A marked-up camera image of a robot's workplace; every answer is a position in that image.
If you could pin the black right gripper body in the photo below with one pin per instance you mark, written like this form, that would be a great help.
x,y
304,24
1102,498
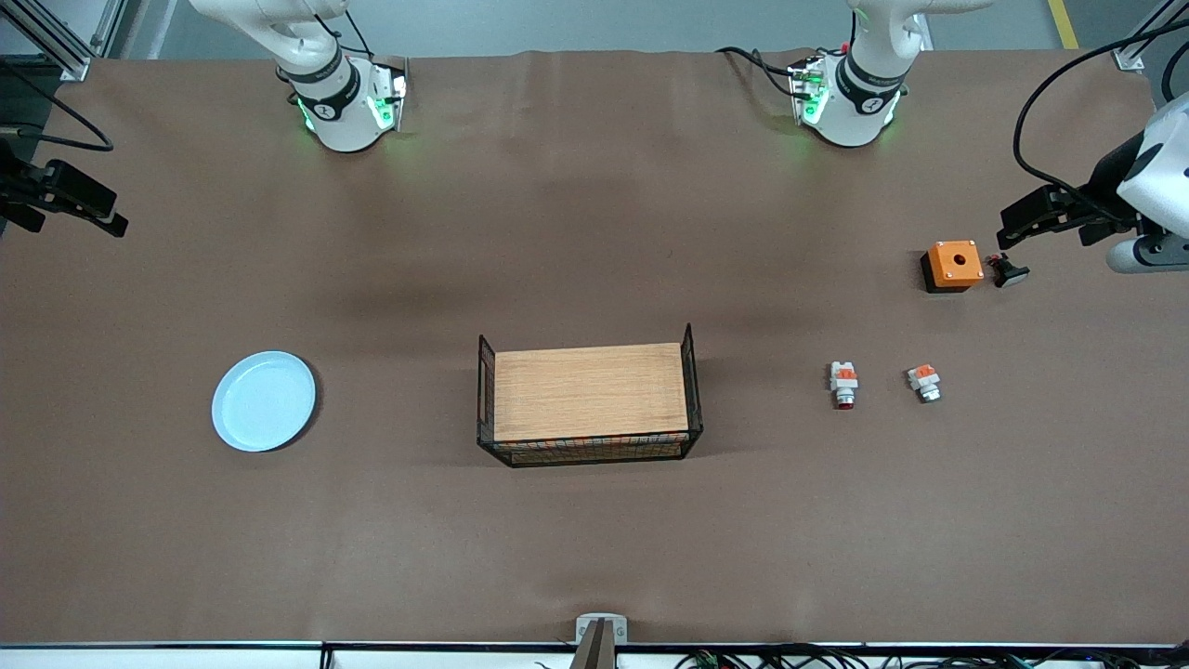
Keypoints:
x,y
11,183

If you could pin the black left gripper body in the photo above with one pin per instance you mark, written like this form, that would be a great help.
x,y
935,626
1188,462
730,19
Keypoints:
x,y
1104,189

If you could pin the red-tipped button switch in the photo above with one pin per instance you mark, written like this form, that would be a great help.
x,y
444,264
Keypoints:
x,y
843,379

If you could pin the light blue round plate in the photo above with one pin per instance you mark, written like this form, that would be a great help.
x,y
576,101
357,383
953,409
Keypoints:
x,y
264,401

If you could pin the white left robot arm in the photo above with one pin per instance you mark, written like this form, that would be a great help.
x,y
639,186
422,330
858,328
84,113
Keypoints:
x,y
864,111

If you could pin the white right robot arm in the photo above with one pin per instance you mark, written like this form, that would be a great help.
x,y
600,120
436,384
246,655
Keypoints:
x,y
339,121

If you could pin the arm base box green light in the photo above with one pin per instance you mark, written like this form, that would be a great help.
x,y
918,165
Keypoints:
x,y
388,93
806,93

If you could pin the black push button cap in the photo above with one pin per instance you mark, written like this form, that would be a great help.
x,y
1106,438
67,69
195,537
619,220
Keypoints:
x,y
1009,272

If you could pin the orange button box with hole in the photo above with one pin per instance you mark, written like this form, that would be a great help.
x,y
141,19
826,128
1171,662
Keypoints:
x,y
954,263

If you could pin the wooden board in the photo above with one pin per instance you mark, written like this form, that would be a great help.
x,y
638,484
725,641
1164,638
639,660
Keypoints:
x,y
590,390

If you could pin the brown table cover sheet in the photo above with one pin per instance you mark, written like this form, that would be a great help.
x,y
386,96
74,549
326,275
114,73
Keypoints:
x,y
557,557

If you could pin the aluminium frame profile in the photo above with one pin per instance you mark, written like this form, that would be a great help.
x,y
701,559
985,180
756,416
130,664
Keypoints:
x,y
1138,51
70,58

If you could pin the silver-tipped button switch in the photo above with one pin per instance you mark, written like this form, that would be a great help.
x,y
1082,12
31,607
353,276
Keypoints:
x,y
924,381

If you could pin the white table edge rail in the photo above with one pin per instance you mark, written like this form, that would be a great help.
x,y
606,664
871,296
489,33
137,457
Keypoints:
x,y
139,658

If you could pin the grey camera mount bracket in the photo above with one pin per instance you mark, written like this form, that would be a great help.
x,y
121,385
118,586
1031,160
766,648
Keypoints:
x,y
601,630

